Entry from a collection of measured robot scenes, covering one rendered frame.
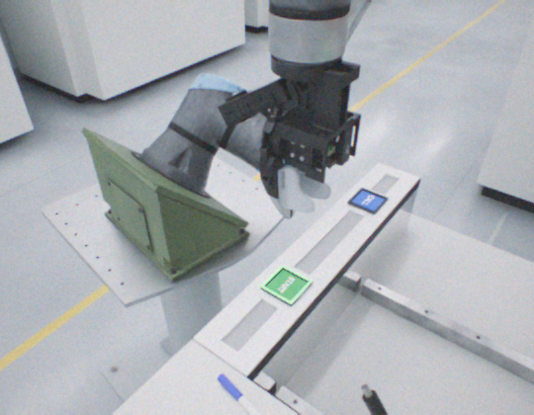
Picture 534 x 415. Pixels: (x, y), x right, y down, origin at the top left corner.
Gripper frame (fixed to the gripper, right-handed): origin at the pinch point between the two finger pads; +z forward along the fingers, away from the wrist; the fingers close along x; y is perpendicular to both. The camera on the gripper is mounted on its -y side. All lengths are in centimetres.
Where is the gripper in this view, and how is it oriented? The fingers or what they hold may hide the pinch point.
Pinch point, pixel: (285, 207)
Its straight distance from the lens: 57.2
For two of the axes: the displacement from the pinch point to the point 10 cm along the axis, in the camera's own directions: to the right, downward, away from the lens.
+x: 6.0, -5.0, 6.2
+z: 0.0, 7.8, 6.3
